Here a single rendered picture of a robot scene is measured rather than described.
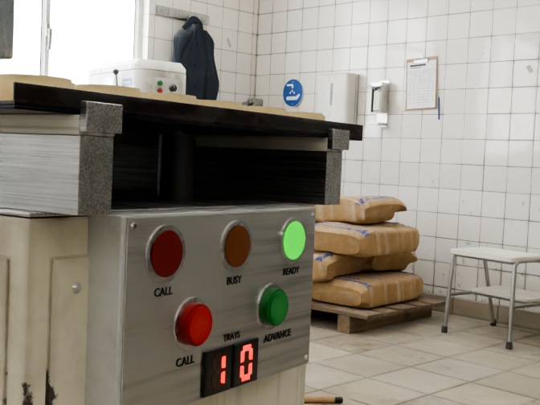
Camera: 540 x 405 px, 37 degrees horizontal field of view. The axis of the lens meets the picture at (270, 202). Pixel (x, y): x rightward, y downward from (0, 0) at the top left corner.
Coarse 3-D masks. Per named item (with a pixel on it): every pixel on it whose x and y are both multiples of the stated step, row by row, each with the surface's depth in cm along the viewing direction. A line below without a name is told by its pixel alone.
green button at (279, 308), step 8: (272, 288) 66; (264, 296) 65; (272, 296) 65; (280, 296) 66; (264, 304) 65; (272, 304) 65; (280, 304) 66; (264, 312) 65; (272, 312) 65; (280, 312) 66; (264, 320) 65; (272, 320) 65; (280, 320) 66
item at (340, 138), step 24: (120, 144) 87; (144, 144) 85; (216, 144) 79; (240, 144) 78; (264, 144) 76; (288, 144) 74; (312, 144) 73; (336, 144) 72; (120, 168) 87; (144, 168) 85; (216, 168) 79; (240, 168) 78; (264, 168) 76; (288, 168) 75; (312, 168) 73; (336, 168) 74; (216, 192) 79; (240, 192) 78; (264, 192) 76; (288, 192) 75; (312, 192) 73; (336, 192) 74
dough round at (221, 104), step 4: (200, 100) 64; (204, 100) 64; (208, 100) 64; (212, 100) 64; (216, 100) 64; (220, 100) 64; (224, 100) 64; (200, 104) 64; (204, 104) 64; (208, 104) 64; (212, 104) 64; (216, 104) 64; (220, 104) 64; (224, 104) 64; (228, 104) 64; (232, 104) 65; (236, 104) 65; (240, 104) 66; (232, 108) 65; (236, 108) 65; (240, 108) 65; (244, 108) 67
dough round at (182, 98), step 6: (144, 96) 59; (150, 96) 59; (156, 96) 59; (162, 96) 59; (168, 96) 59; (174, 96) 59; (180, 96) 59; (186, 96) 60; (192, 96) 60; (186, 102) 60; (192, 102) 60
